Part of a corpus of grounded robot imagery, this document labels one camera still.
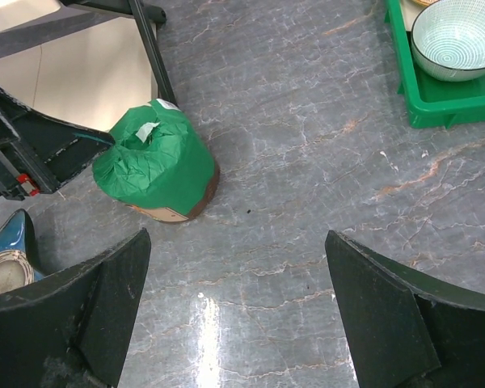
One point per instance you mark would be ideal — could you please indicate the green plastic tray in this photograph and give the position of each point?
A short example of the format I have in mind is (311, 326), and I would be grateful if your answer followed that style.
(430, 102)

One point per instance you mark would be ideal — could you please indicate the beige three-tier shelf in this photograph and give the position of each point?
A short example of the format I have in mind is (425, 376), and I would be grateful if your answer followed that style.
(103, 60)

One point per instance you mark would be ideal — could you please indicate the blue star-shaped dish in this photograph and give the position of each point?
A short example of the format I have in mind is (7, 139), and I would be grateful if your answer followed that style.
(19, 255)

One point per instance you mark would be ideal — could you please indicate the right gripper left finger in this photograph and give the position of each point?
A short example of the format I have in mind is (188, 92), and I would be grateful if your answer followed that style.
(73, 328)

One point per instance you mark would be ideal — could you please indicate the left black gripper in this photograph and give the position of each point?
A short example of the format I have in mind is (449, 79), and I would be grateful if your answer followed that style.
(40, 154)

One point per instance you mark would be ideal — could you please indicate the green roll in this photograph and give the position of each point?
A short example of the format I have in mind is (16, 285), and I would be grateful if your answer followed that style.
(159, 165)

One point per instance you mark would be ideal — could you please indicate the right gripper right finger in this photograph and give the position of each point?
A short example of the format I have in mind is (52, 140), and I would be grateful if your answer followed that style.
(405, 328)

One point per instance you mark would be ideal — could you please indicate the celadon ceramic bowl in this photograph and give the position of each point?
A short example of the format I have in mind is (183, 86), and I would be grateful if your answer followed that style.
(448, 40)

